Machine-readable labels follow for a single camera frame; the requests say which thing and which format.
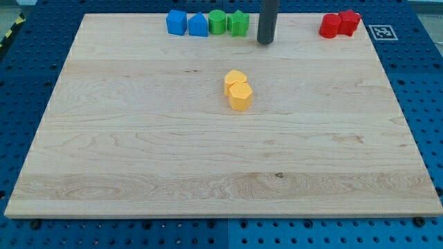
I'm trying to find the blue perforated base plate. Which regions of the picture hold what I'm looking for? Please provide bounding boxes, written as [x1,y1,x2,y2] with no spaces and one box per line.
[1,1,442,248]

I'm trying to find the light wooden board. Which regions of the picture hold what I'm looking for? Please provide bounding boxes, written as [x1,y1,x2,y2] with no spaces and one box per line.
[5,14,442,219]

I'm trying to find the yellow heart block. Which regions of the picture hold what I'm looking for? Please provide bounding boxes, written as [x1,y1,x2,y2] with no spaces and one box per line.
[224,70,248,96]

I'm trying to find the white fiducial marker tag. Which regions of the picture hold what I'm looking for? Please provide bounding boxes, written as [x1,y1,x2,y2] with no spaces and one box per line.
[368,24,398,41]

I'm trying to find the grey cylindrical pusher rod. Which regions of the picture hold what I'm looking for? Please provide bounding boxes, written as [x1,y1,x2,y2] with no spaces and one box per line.
[257,0,280,45]

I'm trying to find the yellow hexagon block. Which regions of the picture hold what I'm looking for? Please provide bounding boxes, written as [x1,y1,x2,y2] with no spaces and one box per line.
[228,82,253,111]

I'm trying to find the red star block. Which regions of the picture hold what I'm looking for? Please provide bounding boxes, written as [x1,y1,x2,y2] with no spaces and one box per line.
[338,10,361,37]

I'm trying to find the blue pentagon house block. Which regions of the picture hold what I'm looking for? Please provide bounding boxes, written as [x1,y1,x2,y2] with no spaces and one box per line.
[188,12,208,37]

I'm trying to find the green cylinder block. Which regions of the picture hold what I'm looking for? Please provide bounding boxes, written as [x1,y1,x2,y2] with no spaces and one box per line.
[208,10,226,35]

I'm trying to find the red cylinder block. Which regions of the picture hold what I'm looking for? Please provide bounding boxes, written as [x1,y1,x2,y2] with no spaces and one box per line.
[319,13,342,39]

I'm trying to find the blue cube block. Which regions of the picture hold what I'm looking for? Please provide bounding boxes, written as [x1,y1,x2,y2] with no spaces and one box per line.
[166,10,188,36]

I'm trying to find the green star block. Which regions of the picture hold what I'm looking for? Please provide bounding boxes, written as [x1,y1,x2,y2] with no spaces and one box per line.
[227,10,250,37]

